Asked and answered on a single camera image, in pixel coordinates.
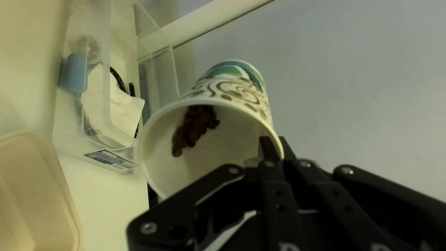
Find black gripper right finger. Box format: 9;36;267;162
277;137;446;251

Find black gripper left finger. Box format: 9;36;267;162
126;137;303;251

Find brown coffee beans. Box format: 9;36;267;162
170;103;221;159

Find patterned paper cup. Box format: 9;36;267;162
136;57;285;201

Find beige styrofoam clamshell pack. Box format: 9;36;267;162
0;130;85;251

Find white tissue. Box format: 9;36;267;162
80;64;146;138

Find clear plastic bin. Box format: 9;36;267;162
50;0;140;176

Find blue tube with grey cap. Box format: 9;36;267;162
58;35;103;96

